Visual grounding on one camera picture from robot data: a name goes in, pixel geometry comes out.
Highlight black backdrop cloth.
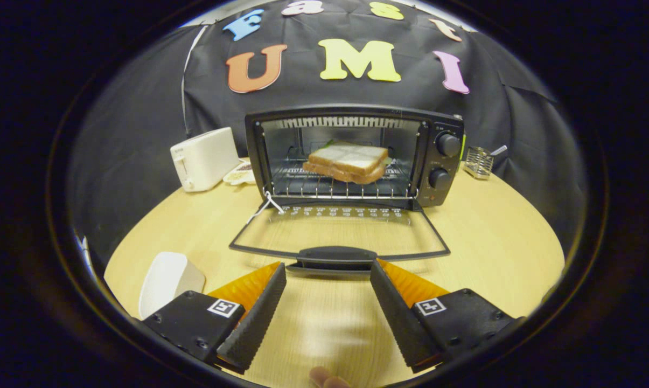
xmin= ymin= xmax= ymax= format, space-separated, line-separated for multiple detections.
xmin=68 ymin=0 xmax=589 ymax=270

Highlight white snack dish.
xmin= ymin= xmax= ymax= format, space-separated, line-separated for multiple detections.
xmin=223 ymin=161 xmax=256 ymax=186

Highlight toast sandwich with lettuce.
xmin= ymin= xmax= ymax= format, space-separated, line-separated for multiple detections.
xmin=302 ymin=141 xmax=389 ymax=185

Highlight white pop-up toaster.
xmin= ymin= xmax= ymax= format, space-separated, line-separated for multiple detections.
xmin=170 ymin=127 xmax=241 ymax=193

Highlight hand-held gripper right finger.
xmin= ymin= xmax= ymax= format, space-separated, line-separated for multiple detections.
xmin=369 ymin=259 xmax=519 ymax=373

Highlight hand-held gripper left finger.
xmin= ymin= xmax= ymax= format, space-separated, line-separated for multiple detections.
xmin=142 ymin=262 xmax=287 ymax=373

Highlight white plate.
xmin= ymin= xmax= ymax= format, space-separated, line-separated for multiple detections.
xmin=138 ymin=252 xmax=206 ymax=320

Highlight black toaster oven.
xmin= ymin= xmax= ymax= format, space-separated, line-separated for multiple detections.
xmin=229 ymin=103 xmax=465 ymax=273

